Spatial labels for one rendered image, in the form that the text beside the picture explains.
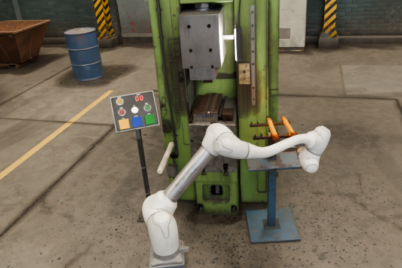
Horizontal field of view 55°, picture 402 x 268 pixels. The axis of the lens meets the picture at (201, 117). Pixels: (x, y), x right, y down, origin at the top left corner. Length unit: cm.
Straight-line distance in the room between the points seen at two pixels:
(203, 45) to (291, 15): 538
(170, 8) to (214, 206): 172
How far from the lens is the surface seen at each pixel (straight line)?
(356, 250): 338
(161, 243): 226
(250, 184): 359
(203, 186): 346
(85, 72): 755
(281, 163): 302
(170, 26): 309
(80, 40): 740
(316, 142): 240
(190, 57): 297
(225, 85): 352
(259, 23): 301
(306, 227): 350
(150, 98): 309
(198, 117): 314
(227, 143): 214
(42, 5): 1104
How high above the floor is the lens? 226
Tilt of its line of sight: 25 degrees down
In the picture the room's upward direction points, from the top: 4 degrees counter-clockwise
